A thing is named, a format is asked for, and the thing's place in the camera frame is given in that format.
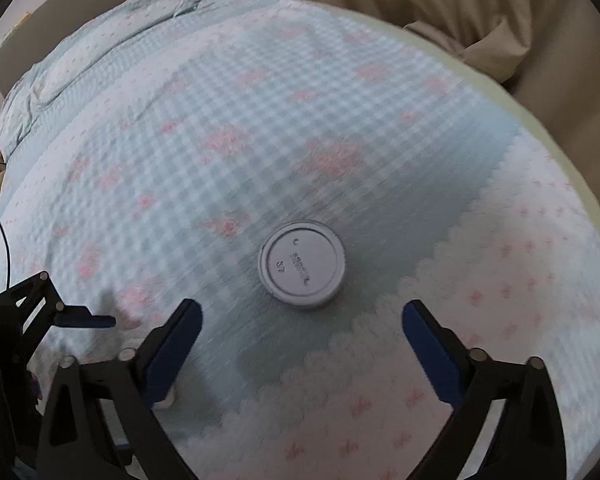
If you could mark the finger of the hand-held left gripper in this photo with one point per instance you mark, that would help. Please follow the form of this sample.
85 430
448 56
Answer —
87 319

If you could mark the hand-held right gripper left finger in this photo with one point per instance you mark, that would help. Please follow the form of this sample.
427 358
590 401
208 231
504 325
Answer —
172 355

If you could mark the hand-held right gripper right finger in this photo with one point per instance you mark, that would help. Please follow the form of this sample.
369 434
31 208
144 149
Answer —
432 355

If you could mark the white lidded jar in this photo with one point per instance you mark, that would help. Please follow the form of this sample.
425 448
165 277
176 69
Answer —
302 265

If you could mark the white earbuds case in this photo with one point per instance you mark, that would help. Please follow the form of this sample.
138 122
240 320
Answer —
166 401

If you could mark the checkered floral bed sheet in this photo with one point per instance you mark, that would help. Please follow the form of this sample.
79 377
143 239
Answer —
380 160

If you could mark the light blue crumpled quilt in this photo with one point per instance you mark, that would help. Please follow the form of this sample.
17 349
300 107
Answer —
105 20

